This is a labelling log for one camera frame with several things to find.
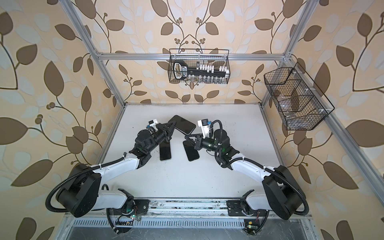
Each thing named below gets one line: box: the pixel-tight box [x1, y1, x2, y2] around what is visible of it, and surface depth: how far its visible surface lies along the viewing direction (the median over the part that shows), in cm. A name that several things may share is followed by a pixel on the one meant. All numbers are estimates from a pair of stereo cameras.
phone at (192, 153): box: [183, 140, 200, 162], surface depth 96 cm
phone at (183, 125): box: [168, 115, 196, 135], surface depth 79 cm
